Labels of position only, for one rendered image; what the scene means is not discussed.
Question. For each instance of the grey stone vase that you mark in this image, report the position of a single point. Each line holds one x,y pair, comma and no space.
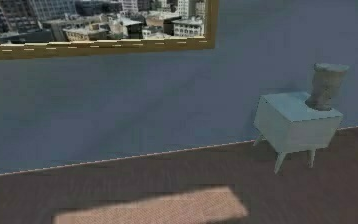
325,88

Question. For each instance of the pale green side table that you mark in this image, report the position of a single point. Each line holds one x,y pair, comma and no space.
293,128

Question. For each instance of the gold framed window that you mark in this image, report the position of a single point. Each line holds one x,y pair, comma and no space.
100,23

